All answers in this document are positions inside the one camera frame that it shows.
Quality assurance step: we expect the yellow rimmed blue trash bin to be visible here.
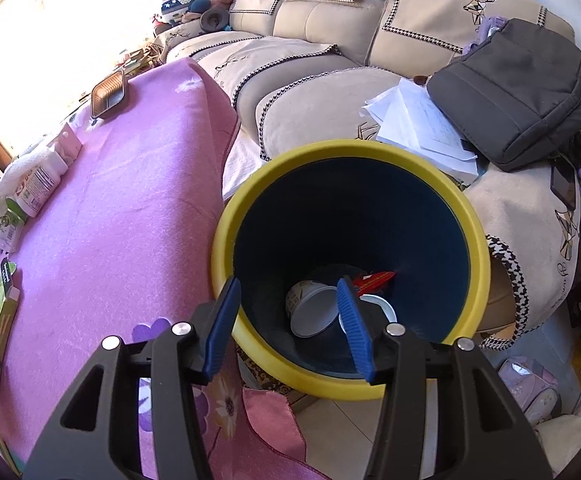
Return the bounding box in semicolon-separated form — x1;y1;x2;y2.
209;140;492;402

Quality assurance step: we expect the beige sofa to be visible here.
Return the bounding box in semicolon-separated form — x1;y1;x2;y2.
153;0;581;356

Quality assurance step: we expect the white bottle green label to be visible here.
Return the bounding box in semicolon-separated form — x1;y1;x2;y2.
14;162;66;218

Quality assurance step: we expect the purple cloth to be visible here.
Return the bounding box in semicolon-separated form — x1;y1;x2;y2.
463;16;508;56

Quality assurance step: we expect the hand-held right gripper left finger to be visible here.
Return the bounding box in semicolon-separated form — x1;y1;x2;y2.
23;276;242;480

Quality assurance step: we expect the pink white carton box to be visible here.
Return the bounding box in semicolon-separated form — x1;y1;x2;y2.
50;124;82;163

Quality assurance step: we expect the grey backpack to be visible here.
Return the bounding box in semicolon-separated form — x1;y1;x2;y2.
426;18;581;172

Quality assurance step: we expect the white paper cup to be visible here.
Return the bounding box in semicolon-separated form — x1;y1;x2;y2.
286;280;340;338

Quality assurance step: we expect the white fluffy cushion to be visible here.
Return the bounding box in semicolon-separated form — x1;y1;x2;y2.
535;415;581;461

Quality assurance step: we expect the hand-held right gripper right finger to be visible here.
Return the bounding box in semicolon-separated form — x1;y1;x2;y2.
336;275;553;480

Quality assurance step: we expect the pink floral tablecloth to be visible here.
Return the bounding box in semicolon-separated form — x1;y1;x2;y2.
0;56;331;480

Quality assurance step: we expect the white folded cloth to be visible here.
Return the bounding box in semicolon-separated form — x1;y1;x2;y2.
223;130;266;201

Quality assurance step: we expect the pile of books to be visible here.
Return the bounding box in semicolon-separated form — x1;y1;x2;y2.
115;40;166;72

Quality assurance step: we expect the small white bottle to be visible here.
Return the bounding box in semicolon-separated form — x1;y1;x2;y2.
0;199;27;253

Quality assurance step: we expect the white foam net sleeve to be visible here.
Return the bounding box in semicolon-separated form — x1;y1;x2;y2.
0;141;68;236

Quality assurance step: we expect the pink school backpack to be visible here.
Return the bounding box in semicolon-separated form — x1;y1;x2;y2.
493;357;561;428

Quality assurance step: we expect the stack of white papers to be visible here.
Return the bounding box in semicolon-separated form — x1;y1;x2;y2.
360;80;481;191

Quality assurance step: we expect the black phone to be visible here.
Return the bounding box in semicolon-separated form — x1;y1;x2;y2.
550;157;577;211

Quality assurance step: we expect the red snack wrapper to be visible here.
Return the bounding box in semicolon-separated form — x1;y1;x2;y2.
353;271;397;295

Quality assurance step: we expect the grey neck pillow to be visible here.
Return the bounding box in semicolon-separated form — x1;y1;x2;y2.
199;5;231;33

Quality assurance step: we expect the brown food tray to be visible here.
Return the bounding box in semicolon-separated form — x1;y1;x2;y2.
90;71;129;120

